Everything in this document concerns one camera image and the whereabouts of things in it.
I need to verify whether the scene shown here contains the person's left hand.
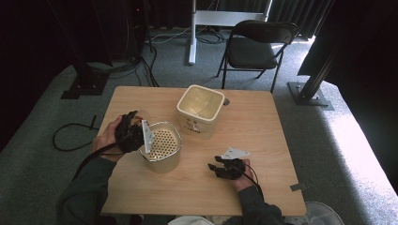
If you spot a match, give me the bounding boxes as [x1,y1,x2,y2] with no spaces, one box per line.
[91,114,127,163]

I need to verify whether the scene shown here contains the white desk frame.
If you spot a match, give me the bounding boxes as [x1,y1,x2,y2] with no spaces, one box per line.
[188,0,273,66]

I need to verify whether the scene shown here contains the person's right hand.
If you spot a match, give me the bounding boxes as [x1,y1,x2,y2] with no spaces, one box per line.
[230,158,256,193]

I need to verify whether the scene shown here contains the grey tape strip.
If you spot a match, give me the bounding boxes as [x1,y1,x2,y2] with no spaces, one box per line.
[289,183,309,192]

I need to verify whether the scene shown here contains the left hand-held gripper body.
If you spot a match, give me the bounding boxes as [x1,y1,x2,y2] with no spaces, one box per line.
[114,111,156,155]

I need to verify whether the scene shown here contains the black floor cable loop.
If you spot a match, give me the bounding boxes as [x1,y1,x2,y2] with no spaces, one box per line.
[52,114,100,153]

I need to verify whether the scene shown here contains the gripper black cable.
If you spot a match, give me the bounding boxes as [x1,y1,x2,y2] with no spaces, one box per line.
[244,162,266,202]
[72,132,134,183]

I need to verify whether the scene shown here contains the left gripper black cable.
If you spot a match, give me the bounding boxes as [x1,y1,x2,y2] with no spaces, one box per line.
[72,132,134,183]

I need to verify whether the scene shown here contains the white cloth on lap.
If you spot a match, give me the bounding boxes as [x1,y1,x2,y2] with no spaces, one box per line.
[167,215,216,225]

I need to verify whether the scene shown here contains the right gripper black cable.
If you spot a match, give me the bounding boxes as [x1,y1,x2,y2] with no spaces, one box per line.
[244,162,266,202]

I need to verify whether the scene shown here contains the cream square open container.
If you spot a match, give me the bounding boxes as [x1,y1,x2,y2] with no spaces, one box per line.
[176,83,226,141]

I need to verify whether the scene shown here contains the white round object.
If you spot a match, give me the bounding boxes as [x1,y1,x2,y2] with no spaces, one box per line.
[299,201,347,225]

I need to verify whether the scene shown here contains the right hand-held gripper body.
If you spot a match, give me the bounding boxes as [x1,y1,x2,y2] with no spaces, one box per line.
[218,146,252,181]

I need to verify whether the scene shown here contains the bundle of black floor cables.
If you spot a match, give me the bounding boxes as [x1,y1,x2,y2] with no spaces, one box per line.
[87,41,161,88]

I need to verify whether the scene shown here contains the black folding chair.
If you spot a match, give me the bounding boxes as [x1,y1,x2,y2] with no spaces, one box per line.
[216,19,300,94]

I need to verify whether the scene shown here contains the black metal stand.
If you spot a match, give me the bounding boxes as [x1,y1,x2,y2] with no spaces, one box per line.
[46,0,111,100]
[287,29,335,112]

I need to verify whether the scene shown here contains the cream container with perforated strainer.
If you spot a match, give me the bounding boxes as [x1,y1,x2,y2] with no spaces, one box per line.
[138,121,183,175]

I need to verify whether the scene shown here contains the dark curtain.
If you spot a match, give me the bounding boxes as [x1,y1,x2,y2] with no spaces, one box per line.
[269,0,333,39]

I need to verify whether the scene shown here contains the white floor cable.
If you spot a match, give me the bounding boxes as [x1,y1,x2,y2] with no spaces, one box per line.
[145,25,193,45]

